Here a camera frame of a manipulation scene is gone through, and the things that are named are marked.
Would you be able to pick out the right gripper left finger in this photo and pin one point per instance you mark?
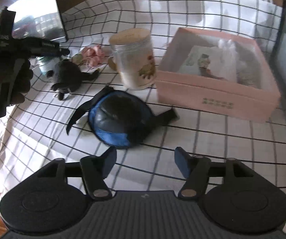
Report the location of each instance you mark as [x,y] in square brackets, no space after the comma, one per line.
[95,170]

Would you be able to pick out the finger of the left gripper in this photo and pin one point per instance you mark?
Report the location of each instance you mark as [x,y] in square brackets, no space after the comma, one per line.
[54,50]

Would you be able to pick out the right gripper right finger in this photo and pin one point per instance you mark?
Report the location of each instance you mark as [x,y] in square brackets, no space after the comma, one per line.
[197,171]

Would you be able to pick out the black plush toy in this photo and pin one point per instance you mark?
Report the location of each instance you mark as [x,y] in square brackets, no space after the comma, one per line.
[67,78]

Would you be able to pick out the pink fabric flower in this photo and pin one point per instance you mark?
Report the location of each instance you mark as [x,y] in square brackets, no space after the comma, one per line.
[91,57]

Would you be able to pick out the black blue padded cap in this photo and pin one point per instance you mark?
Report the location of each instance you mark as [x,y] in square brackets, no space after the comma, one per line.
[120,119]

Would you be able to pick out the grey patterned cloth pouch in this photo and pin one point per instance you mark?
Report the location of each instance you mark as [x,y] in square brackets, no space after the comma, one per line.
[248,67]

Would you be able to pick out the white cloth glove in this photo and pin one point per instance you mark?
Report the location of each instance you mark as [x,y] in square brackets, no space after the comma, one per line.
[229,60]

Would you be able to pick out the gloved left hand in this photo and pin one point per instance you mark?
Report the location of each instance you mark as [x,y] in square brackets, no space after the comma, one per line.
[21,84]

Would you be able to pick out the green lidded tin jar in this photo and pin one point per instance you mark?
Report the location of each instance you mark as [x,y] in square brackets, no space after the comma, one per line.
[45,64]

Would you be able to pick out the computer monitor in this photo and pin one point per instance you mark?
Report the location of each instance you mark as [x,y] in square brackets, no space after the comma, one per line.
[36,18]

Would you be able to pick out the white checkered tablecloth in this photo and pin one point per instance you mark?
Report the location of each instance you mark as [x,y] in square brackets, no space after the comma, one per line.
[41,187]

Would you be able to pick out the clear jar with wooden lid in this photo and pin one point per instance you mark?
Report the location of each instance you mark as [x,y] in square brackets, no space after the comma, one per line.
[133,58]

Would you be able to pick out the pink cardboard box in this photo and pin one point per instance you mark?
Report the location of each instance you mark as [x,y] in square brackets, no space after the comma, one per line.
[214,95]

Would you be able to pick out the card inside pink box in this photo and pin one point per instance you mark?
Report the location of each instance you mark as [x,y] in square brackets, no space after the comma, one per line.
[202,61]

